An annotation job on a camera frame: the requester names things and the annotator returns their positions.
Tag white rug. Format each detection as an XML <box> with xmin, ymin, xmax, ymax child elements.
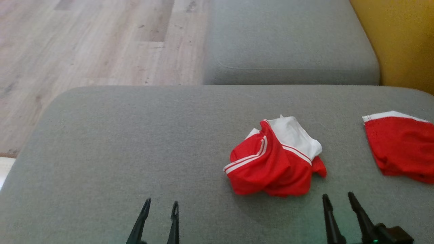
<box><xmin>0</xmin><ymin>156</ymin><xmax>16</xmax><ymax>189</ymax></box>

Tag large grey sofa seat cushion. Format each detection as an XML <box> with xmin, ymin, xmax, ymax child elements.
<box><xmin>0</xmin><ymin>85</ymin><xmax>434</xmax><ymax>244</ymax></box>

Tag wide yellow sofa back cushion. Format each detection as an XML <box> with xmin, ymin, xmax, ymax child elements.
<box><xmin>349</xmin><ymin>0</ymin><xmax>434</xmax><ymax>95</ymax></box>

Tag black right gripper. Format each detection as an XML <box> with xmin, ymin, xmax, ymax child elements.
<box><xmin>322</xmin><ymin>192</ymin><xmax>414</xmax><ymax>244</ymax></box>

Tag red shorts with number print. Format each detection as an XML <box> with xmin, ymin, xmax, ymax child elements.
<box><xmin>362</xmin><ymin>110</ymin><xmax>434</xmax><ymax>184</ymax></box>

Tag red white striped shorts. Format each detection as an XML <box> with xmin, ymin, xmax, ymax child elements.
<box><xmin>223</xmin><ymin>115</ymin><xmax>328</xmax><ymax>198</ymax></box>

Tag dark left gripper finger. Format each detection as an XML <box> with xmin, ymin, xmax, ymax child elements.
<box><xmin>126</xmin><ymin>198</ymin><xmax>152</xmax><ymax>244</ymax></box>
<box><xmin>166</xmin><ymin>201</ymin><xmax>180</xmax><ymax>244</ymax></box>

